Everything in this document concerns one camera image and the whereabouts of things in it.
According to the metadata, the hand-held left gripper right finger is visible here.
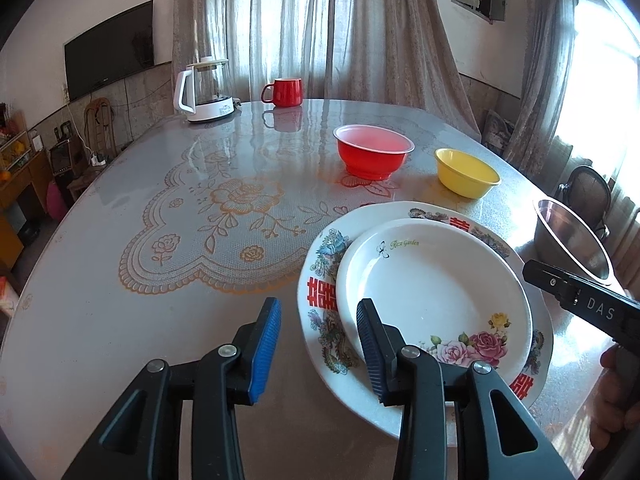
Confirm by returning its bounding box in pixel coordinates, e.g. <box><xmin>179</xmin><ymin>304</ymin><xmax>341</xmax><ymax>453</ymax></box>
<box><xmin>356</xmin><ymin>298</ymin><xmax>575</xmax><ymax>480</ymax></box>

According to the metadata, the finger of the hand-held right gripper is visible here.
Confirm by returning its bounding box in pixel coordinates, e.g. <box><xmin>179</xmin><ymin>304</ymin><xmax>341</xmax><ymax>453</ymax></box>
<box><xmin>522</xmin><ymin>260</ymin><xmax>576</xmax><ymax>306</ymax></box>

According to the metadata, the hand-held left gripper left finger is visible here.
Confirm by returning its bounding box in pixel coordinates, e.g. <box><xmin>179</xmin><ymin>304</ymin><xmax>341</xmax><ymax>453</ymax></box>
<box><xmin>62</xmin><ymin>297</ymin><xmax>282</xmax><ymax>480</ymax></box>

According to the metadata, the stainless steel basin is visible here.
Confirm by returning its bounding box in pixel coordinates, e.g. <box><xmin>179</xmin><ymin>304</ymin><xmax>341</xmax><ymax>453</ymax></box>
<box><xmin>532</xmin><ymin>198</ymin><xmax>613</xmax><ymax>281</ymax></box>

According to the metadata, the small white rose plate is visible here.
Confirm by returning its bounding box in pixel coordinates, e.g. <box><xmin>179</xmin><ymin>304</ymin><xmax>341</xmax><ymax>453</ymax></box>
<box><xmin>336</xmin><ymin>218</ymin><xmax>533</xmax><ymax>386</ymax></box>

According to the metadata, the white plate with red characters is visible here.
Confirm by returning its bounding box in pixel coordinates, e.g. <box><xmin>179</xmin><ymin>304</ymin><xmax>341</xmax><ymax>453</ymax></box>
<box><xmin>297</xmin><ymin>201</ymin><xmax>555</xmax><ymax>448</ymax></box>

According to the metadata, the yellow plastic bowl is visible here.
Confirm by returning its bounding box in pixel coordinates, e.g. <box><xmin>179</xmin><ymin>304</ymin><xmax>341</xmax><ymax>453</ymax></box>
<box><xmin>434</xmin><ymin>148</ymin><xmax>501</xmax><ymax>199</ymax></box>

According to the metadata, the red plastic bowl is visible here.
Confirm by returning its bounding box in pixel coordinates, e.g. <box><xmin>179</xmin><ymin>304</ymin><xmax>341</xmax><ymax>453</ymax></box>
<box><xmin>333</xmin><ymin>124</ymin><xmax>415</xmax><ymax>181</ymax></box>

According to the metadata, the person's right hand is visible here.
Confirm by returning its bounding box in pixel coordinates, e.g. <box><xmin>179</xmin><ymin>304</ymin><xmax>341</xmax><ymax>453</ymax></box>
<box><xmin>589</xmin><ymin>347</ymin><xmax>640</xmax><ymax>453</ymax></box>

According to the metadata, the dark round-back chair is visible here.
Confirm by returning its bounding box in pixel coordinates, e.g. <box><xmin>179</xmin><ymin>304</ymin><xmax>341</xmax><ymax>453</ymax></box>
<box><xmin>555</xmin><ymin>165</ymin><xmax>612</xmax><ymax>241</ymax></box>

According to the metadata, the patterned bag in corner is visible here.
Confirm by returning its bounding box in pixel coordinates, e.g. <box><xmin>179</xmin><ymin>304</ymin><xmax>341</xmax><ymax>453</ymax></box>
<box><xmin>482</xmin><ymin>110</ymin><xmax>516</xmax><ymax>156</ymax></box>

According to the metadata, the narrow beige lace curtain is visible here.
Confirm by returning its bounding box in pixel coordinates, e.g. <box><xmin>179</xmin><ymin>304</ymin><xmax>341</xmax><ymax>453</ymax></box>
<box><xmin>517</xmin><ymin>0</ymin><xmax>581</xmax><ymax>171</ymax></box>

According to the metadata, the pink plastic container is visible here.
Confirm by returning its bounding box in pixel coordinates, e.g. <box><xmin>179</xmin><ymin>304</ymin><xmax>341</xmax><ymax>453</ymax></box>
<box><xmin>47</xmin><ymin>180</ymin><xmax>68</xmax><ymax>222</ymax></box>

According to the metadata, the red mug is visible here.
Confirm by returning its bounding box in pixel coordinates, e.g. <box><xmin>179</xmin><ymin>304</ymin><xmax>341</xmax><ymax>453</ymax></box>
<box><xmin>261</xmin><ymin>78</ymin><xmax>304</xmax><ymax>108</ymax></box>

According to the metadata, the white electric glass kettle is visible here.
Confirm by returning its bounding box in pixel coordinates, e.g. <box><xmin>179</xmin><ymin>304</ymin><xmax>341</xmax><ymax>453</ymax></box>
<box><xmin>173</xmin><ymin>56</ymin><xmax>236</xmax><ymax>124</ymax></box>

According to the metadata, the arched-back wooden chair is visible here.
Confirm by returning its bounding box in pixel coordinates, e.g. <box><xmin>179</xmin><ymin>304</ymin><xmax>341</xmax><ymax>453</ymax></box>
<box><xmin>84</xmin><ymin>97</ymin><xmax>120</xmax><ymax>161</ymax></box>

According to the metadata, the black speaker box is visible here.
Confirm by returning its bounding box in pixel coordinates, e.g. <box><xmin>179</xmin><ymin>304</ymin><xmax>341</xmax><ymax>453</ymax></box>
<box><xmin>47</xmin><ymin>140</ymin><xmax>76</xmax><ymax>176</ymax></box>

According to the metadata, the yellow wooden cabinet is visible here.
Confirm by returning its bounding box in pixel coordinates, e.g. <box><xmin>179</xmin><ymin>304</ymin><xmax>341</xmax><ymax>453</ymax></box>
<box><xmin>0</xmin><ymin>105</ymin><xmax>53</xmax><ymax>261</ymax></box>

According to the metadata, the wide beige lace curtain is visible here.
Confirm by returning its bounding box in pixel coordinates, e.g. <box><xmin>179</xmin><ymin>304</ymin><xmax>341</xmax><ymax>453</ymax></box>
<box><xmin>172</xmin><ymin>0</ymin><xmax>481</xmax><ymax>136</ymax></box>

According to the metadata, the black wall television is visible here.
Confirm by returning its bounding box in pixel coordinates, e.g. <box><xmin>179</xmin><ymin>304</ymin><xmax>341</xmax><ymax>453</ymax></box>
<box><xmin>64</xmin><ymin>0</ymin><xmax>154</xmax><ymax>102</ymax></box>

